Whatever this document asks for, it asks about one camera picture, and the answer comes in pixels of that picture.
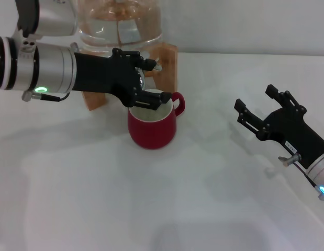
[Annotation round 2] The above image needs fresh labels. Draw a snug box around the chrome faucet spout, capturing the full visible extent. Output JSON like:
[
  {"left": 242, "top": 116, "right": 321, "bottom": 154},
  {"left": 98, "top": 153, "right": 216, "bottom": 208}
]
[{"left": 135, "top": 68, "right": 147, "bottom": 91}]

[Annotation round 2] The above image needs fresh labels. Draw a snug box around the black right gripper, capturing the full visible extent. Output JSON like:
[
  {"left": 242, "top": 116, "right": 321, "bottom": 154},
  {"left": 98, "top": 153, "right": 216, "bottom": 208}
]
[{"left": 233, "top": 84, "right": 324, "bottom": 169}]

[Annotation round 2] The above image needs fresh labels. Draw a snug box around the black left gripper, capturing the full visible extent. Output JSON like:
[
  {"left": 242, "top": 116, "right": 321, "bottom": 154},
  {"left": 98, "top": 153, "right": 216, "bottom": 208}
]
[{"left": 71, "top": 48, "right": 173, "bottom": 110}]

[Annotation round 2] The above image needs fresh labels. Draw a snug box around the black cable with metal plug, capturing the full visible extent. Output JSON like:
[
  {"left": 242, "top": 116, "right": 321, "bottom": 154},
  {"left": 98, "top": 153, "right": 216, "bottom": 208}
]
[
  {"left": 278, "top": 153, "right": 319, "bottom": 189},
  {"left": 21, "top": 90, "right": 71, "bottom": 103}
]

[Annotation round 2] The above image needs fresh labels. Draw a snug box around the wooden dispenser stand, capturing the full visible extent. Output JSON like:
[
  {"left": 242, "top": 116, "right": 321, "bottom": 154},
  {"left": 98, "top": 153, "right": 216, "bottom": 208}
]
[{"left": 82, "top": 43, "right": 178, "bottom": 112}]

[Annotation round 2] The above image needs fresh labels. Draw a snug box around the red ceramic cup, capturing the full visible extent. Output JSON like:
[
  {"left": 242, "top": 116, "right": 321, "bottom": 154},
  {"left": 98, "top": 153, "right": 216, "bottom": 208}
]
[{"left": 127, "top": 88, "right": 186, "bottom": 150}]

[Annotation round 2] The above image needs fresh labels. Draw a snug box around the glass water dispenser jar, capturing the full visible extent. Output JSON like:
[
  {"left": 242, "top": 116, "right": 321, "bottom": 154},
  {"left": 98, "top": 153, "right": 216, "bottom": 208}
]
[{"left": 77, "top": 0, "right": 162, "bottom": 52}]

